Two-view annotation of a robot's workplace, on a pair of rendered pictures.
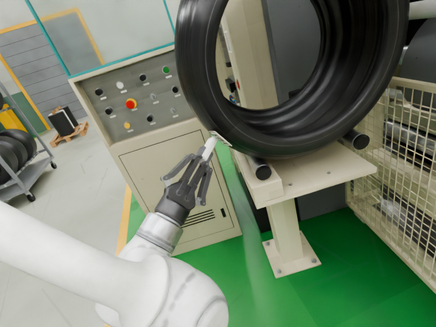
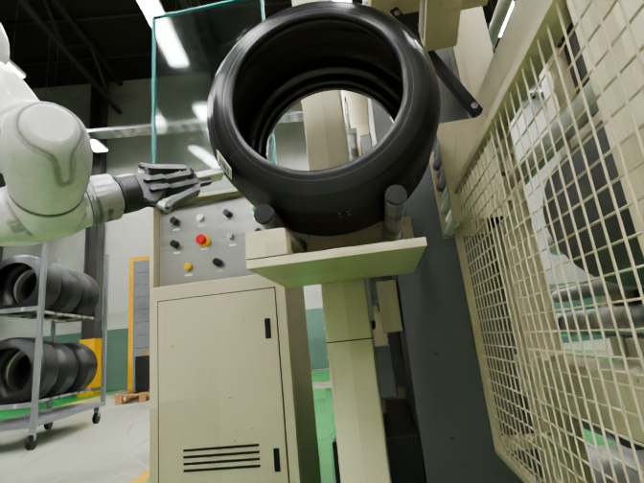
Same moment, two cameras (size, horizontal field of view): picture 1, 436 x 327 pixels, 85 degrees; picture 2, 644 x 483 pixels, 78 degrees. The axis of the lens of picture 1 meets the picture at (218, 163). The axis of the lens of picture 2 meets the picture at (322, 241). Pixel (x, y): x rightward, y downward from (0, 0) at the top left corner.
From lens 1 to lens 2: 0.75 m
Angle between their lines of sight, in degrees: 42
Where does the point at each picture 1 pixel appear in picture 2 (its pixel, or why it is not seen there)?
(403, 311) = not seen: outside the picture
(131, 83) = (213, 218)
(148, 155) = (195, 310)
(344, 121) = (364, 159)
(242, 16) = (322, 128)
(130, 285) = (21, 90)
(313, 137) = (326, 173)
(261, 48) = (338, 159)
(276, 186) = (276, 236)
